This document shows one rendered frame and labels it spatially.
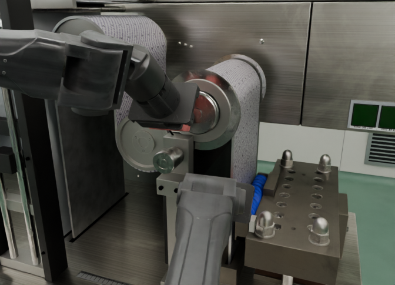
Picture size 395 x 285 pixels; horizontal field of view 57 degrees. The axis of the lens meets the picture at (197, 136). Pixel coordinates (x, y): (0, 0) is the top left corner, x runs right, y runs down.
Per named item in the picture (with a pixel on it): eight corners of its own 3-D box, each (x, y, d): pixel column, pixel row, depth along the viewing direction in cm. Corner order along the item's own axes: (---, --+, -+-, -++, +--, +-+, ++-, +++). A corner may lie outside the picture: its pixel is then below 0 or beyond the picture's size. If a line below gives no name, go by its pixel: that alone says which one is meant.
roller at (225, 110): (167, 136, 68) (170, 75, 64) (210, 104, 91) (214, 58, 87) (227, 147, 64) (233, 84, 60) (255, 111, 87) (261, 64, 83)
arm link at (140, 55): (127, 85, 42) (154, 46, 43) (89, 66, 45) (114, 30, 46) (153, 110, 48) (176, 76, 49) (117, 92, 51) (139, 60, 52)
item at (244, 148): (228, 228, 71) (231, 139, 65) (253, 179, 92) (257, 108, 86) (231, 228, 71) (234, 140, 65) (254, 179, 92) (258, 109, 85)
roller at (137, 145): (117, 166, 75) (113, 110, 71) (168, 130, 97) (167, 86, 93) (171, 175, 71) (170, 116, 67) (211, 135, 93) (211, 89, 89)
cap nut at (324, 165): (315, 172, 92) (318, 156, 91) (317, 166, 95) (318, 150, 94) (331, 174, 91) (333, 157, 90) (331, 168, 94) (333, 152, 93)
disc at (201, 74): (160, 141, 69) (163, 64, 64) (161, 141, 70) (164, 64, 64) (235, 157, 65) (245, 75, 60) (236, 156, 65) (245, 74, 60)
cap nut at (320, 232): (307, 243, 64) (310, 221, 62) (308, 232, 67) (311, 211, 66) (329, 248, 63) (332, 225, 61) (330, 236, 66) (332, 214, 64)
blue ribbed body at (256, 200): (233, 229, 72) (234, 214, 71) (254, 183, 91) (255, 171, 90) (250, 232, 71) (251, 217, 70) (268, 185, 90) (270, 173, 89)
